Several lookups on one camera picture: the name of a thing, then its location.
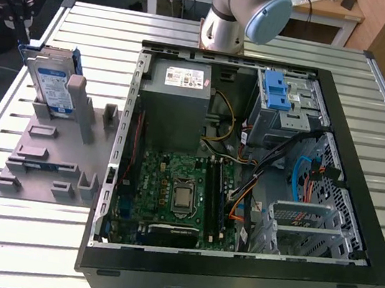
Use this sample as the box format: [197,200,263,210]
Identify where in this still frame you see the hard disk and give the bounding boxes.
[7,38,87,122]

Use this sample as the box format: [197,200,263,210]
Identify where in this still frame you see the metal disk bay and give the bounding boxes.
[248,195,375,271]

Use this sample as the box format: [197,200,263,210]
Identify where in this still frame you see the grey parts rack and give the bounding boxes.
[0,64,130,215]

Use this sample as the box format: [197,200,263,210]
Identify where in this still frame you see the small RAM stick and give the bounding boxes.
[21,160,59,172]

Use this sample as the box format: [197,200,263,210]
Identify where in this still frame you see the grey power supply unit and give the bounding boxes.
[130,55,216,157]

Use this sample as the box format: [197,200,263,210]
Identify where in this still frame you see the green motherboard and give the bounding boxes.
[105,142,249,259]

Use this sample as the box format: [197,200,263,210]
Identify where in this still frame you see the silver CPU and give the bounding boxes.
[171,186,194,213]

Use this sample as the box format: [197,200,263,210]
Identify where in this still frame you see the blue plastic drive latch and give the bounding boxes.
[260,69,294,112]

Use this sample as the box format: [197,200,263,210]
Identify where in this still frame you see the black RAM slot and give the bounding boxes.
[196,155,231,243]

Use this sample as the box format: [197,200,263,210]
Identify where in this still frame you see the black graphics card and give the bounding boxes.
[144,219,199,252]

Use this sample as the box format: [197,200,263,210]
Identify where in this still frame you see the metal optical drive cage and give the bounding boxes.
[244,66,337,157]

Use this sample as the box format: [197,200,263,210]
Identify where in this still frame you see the black PC case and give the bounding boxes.
[70,34,385,288]

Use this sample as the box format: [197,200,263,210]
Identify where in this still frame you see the yellow wires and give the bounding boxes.
[201,88,241,145]

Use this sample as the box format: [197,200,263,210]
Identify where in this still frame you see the black cable bundle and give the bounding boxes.
[226,120,325,221]

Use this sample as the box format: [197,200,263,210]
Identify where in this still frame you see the orange flat wire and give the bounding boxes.
[227,189,264,231]

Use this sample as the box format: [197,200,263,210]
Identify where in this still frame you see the blue data wire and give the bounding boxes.
[287,153,323,206]

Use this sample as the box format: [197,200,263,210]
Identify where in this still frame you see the orange black power wire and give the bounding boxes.
[300,160,343,210]

